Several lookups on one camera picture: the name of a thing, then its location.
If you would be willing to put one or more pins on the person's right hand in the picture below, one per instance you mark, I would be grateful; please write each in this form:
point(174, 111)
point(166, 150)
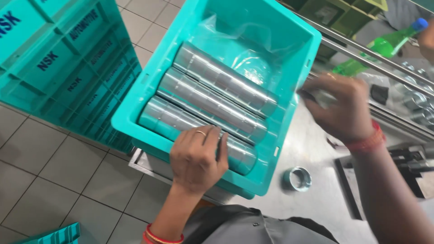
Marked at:
point(349, 108)

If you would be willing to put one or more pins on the steel rail bar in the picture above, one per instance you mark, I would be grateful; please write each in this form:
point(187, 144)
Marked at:
point(356, 47)
point(379, 66)

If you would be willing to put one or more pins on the teal plastic crate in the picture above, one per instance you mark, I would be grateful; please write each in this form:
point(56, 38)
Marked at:
point(149, 84)

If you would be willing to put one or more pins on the green bottle with blue cap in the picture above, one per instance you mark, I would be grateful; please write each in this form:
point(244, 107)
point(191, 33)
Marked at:
point(383, 45)

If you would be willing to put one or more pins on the black metal fixture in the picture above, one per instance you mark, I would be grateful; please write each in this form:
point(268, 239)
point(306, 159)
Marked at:
point(412, 166)

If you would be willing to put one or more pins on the red thread wristband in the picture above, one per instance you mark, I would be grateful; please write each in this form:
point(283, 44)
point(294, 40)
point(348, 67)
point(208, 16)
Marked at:
point(368, 142)

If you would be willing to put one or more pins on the clear plastic liner bag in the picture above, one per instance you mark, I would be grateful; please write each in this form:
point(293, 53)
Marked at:
point(237, 40)

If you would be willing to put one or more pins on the person's left hand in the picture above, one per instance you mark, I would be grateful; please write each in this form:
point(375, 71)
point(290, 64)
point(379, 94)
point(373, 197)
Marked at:
point(198, 166)

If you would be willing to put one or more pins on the person's right fingers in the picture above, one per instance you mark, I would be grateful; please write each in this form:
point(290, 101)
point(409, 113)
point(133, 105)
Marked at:
point(317, 95)

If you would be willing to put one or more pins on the person's grey shirt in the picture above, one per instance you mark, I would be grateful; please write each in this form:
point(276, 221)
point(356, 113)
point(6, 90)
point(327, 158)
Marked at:
point(247, 227)

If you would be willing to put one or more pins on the red bangles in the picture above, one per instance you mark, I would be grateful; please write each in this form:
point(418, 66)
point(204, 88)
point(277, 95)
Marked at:
point(162, 238)

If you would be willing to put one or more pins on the ribbed teal crate corner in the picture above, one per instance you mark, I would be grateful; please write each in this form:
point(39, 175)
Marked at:
point(54, 235)

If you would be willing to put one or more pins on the row of steel rings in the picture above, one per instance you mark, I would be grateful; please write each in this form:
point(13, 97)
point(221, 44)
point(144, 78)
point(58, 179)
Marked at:
point(162, 117)
point(210, 105)
point(223, 79)

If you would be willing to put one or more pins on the small black block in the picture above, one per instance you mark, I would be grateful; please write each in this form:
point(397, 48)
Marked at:
point(379, 94)

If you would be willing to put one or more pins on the plastic bag of steel rings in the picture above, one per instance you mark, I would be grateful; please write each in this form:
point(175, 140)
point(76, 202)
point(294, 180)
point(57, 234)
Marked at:
point(413, 101)

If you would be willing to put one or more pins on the yellow-green shelf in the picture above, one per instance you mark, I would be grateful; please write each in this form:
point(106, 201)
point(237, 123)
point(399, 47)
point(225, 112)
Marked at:
point(332, 15)

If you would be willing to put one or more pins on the stack of teal crates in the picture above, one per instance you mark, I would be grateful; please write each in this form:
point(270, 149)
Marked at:
point(51, 67)

